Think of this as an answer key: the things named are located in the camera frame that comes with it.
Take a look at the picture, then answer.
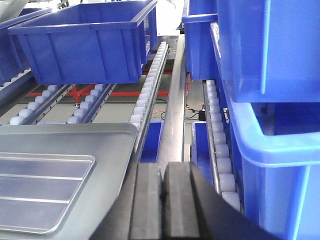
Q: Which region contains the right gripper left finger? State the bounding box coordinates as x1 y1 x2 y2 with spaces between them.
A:
90 163 162 240

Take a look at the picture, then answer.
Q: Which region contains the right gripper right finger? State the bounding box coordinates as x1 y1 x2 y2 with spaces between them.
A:
162 162 276 240

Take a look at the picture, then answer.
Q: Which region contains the silver metal tray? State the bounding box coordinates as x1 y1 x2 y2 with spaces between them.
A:
0 123 137 240

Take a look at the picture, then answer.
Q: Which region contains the far right roller track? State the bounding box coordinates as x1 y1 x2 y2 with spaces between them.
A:
202 80 241 211

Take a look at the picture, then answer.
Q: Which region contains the blue bin below right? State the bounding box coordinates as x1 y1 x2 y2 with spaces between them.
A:
140 121 214 184

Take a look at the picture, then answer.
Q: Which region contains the black power adapter on floor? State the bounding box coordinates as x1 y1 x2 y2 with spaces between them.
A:
198 110 206 122

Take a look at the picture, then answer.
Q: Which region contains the right white roller track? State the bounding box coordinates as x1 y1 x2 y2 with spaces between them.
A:
129 41 169 162

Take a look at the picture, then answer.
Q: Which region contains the white roller track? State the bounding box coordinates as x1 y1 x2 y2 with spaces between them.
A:
66 84 116 124
0 84 74 126
129 41 169 162

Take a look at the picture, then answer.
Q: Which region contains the large blue bin right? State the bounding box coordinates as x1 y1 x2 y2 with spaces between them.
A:
209 21 320 240

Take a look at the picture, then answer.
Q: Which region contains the large blue bin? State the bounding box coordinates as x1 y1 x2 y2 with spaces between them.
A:
209 21 320 240
0 8 53 84

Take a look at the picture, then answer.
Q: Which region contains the middle white roller track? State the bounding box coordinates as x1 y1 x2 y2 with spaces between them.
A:
66 84 116 124

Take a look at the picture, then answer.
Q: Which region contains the left white roller track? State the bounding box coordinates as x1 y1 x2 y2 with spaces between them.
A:
0 84 74 126

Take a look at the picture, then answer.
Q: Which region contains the blue bin on rollers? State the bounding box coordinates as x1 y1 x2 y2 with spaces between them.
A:
9 0 157 85

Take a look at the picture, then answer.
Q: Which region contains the stacked blue bin upper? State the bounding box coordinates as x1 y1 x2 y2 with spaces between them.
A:
217 0 320 103

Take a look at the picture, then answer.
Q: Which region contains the large blue bin left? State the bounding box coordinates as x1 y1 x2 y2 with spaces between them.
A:
0 8 53 84

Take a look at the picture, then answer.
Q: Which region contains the right steel divider rail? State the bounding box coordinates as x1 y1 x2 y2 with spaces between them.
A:
157 34 187 169

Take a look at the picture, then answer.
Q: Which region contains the red metal floor frame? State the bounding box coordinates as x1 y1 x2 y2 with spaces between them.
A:
26 84 170 105

